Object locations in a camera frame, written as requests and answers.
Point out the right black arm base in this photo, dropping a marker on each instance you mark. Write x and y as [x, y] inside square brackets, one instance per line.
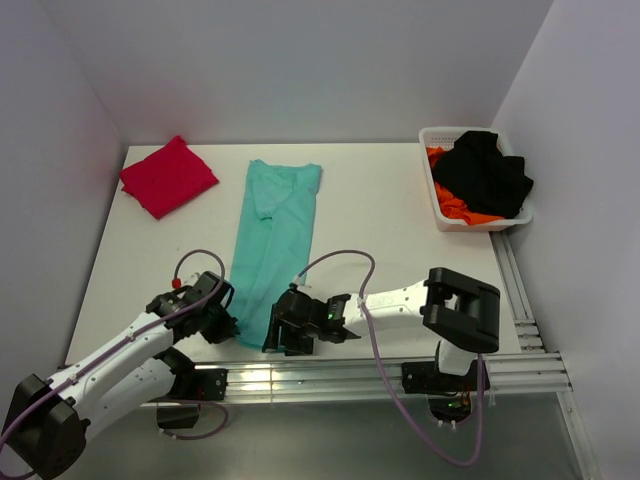
[448, 396]

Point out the orange t-shirt in basket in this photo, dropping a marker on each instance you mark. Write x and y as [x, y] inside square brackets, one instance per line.
[451, 206]

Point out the teal t-shirt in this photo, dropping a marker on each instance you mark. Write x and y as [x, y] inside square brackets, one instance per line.
[273, 242]

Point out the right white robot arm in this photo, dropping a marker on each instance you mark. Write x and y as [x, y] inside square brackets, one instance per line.
[462, 312]

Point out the folded red t-shirt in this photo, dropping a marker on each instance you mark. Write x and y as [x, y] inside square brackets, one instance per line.
[167, 179]

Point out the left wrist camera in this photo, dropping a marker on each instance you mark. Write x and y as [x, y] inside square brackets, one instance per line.
[179, 281]

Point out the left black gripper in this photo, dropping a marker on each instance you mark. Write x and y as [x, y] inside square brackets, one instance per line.
[225, 329]

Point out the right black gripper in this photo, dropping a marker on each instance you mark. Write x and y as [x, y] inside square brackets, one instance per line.
[294, 346]

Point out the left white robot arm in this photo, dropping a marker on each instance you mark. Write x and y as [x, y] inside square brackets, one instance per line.
[50, 421]

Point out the aluminium mounting rail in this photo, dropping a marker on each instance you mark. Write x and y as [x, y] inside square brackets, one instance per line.
[348, 372]

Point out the white plastic basket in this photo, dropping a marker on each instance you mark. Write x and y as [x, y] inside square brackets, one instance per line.
[445, 137]

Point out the black t-shirt in basket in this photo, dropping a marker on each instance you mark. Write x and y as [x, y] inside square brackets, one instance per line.
[477, 173]

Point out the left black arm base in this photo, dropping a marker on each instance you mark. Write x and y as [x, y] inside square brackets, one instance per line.
[195, 394]

